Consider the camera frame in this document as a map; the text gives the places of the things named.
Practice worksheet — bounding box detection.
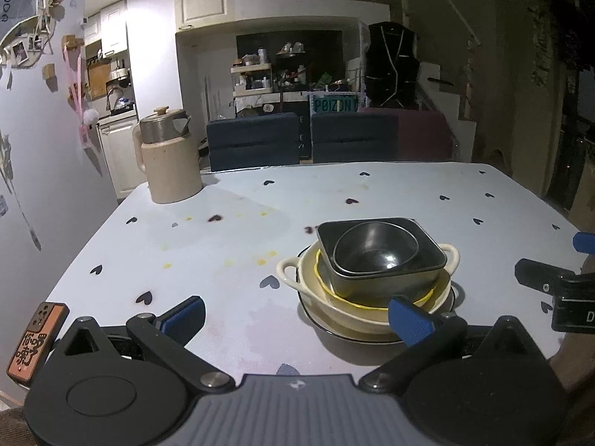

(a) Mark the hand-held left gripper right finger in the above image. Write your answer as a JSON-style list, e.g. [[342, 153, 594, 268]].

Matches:
[[358, 295, 553, 393]]

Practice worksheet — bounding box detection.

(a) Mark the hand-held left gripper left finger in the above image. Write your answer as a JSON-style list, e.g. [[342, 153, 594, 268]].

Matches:
[[55, 295, 236, 393]]

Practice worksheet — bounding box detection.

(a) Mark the large rectangular steel container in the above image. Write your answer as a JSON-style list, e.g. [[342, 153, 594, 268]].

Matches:
[[317, 217, 448, 303]]

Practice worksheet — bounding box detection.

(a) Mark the round steel bowl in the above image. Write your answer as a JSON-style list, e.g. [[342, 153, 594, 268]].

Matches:
[[334, 222, 420, 274]]

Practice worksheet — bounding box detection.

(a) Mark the white square leaf-print plate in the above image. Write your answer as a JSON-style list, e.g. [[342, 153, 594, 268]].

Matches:
[[297, 283, 466, 345]]

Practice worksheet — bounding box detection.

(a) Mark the white fluted yellow-rimmed bowl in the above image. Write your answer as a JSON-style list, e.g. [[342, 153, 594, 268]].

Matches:
[[313, 248, 435, 311]]

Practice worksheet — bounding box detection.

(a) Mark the cream two-handled ceramic bowl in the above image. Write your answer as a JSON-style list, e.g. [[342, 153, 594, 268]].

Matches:
[[276, 243, 461, 341]]

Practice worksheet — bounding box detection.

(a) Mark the person's right forearm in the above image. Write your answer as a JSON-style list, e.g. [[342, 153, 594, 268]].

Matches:
[[546, 330, 595, 428]]

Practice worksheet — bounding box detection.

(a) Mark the orange cased phone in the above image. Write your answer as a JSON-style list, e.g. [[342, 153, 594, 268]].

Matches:
[[6, 302, 70, 385]]

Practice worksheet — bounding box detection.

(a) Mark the beige kettle with steel lid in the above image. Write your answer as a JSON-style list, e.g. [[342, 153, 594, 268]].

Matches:
[[132, 106, 204, 205]]

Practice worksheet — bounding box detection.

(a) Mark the white base cabinet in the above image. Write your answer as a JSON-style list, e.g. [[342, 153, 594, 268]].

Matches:
[[97, 118, 142, 200]]

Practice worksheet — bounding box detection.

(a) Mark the maroon chair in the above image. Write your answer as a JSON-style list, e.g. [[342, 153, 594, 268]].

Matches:
[[358, 107, 454, 163]]

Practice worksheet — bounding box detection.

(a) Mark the dark blue chair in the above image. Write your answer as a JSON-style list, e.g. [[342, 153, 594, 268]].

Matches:
[[206, 112, 300, 172], [311, 111, 401, 164]]

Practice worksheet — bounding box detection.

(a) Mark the dried flower garland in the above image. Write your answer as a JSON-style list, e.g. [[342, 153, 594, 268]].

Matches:
[[530, 0, 595, 89]]

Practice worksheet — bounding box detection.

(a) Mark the teal sign plate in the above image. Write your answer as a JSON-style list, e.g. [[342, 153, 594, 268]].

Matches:
[[311, 95, 360, 113]]

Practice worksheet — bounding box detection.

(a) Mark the pink hanging ribbon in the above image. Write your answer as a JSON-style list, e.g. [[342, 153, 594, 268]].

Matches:
[[62, 42, 100, 149]]

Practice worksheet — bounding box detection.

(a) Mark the white storage rack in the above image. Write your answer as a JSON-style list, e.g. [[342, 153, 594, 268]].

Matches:
[[231, 62, 273, 98]]

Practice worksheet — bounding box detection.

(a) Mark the black hanging jacket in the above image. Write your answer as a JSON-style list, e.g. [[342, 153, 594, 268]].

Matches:
[[365, 21, 421, 110]]

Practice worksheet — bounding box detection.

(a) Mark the wooden cutting board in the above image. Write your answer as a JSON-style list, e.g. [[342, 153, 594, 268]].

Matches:
[[87, 62, 111, 99]]

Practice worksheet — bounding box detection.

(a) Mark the white wall cabinet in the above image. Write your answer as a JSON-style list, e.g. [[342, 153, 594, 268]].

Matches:
[[100, 2, 128, 54]]

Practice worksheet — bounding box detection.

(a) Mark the wall photo collage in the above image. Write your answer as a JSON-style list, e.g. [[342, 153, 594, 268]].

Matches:
[[0, 0, 66, 70]]

